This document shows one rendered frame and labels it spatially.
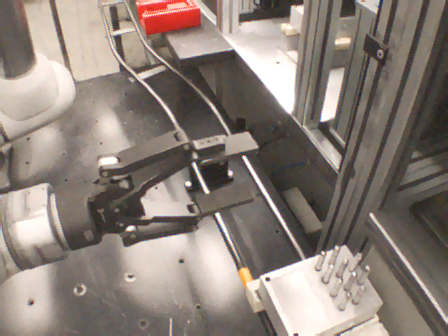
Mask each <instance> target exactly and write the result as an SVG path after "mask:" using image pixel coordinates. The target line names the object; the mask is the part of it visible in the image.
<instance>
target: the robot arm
mask: <svg viewBox="0 0 448 336"><path fill-rule="evenodd" d="M25 10H26V8H25V5H24V0H0V191H6V190H8V189H9V188H11V182H10V166H11V153H12V151H13V150H14V149H13V147H12V144H6V142H9V141H11V140H13V139H16V138H20V137H23V136H25V135H28V134H30V133H32V132H34V131H37V130H38V129H41V128H42V127H45V126H47V125H48V124H51V123H53V122H54V121H56V120H57V119H59V117H61V116H62V115H63V114H65V113H66V112H67V110H68V109H69V108H70V107H71V106H72V104H73V101H74V99H75V85H74V83H73V81H72V80H73V78H72V76H71V75H70V73H69V70H68V69H66V68H65V67H64V66H63V65H62V64H60V63H58V62H57V61H49V60H48V59H47V57H46V56H45V55H44V54H42V53H41V52H38V51H37V50H35V48H34V46H33V45H34V44H33V41H32V37H31V32H30V28H29V24H28V22H29V21H28V19H27V15H26V14H27V13H26V11H25ZM176 141H178V142H176ZM257 152H258V145H257V144H256V142H255V141H254V139H253V138H252V136H251V135H250V133H249V132H246V133H242V134H237V135H232V136H228V137H224V138H221V136H215V137H212V138H209V139H208V138H207V139H203V140H198V141H192V140H191V139H190V138H189V136H188V135H187V133H186V131H185V130H184V129H178V130H175V131H172V132H169V133H167V134H164V135H161V136H159V137H156V138H153V139H150V140H148V141H145V142H142V143H140V144H137V145H134V146H132V147H129V148H126V149H124V150H123V151H121V152H118V153H111V154H101V155H99V156H98V157H97V164H98V169H99V178H96V179H95V180H93V181H91V182H88V181H86V180H84V179H81V180H78V181H74V182H71V183H67V184H64V185H60V186H57V187H55V190H54V189H53V187H52V185H50V184H48V183H44V184H41V185H37V186H33V187H30V188H27V189H24V190H18V191H11V192H9V193H8V194H5V195H0V285H2V284H4V282H5V281H6V280H8V278H10V277H12V276H13V275H16V274H18V273H19V272H23V271H24V270H26V269H27V270H32V269H34V268H37V267H40V266H42V265H48V264H50V263H52V262H53V263H56V262H58V261H62V260H67V258H68V257H69V255H70V252H71V251H76V250H79V249H82V248H85V247H87V248H88V247H91V246H94V245H97V244H100V243H101V242H102V239H103V237H104V236H105V235H108V234H119V235H120V237H121V238H122V242H123V246H124V247H130V246H132V245H135V244H137V243H138V242H140V243H141V242H145V241H150V240H155V239H160V238H165V237H170V236H175V235H180V234H185V233H190V232H194V231H197V230H198V229H199V226H198V223H199V221H201V220H202V219H203V217H205V216H209V215H212V214H214V213H219V212H222V211H224V210H226V209H230V208H233V207H238V206H241V205H244V204H248V203H251V202H254V196H253V194H252V193H251V191H250V189H249V187H248V186H247V184H246V183H241V184H238V185H233V186H230V187H226V188H223V189H219V190H215V191H212V192H208V193H205V194H201V195H198V196H195V198H193V200H192V201H191V202H149V201H147V200H146V199H141V198H143V197H144V196H146V192H147V190H149V189H151V188H152V187H154V186H156V185H157V184H159V183H161V182H162V181H164V180H166V179H167V178H169V177H171V176H172V175H174V173H176V172H178V171H179V170H181V169H183V168H184V167H187V166H189V165H190V164H192V163H194V162H196V163H197V164H198V166H199V167H202V166H206V165H210V164H214V163H218V162H222V161H225V160H229V159H233V158H238V157H242V156H246V155H249V154H253V153H257ZM182 154H186V155H183V156H182ZM119 176H122V177H120V178H118V179H117V177H119ZM133 182H134V183H133ZM141 216H142V217H141ZM185 222H187V223H188V225H186V223H185Z"/></svg>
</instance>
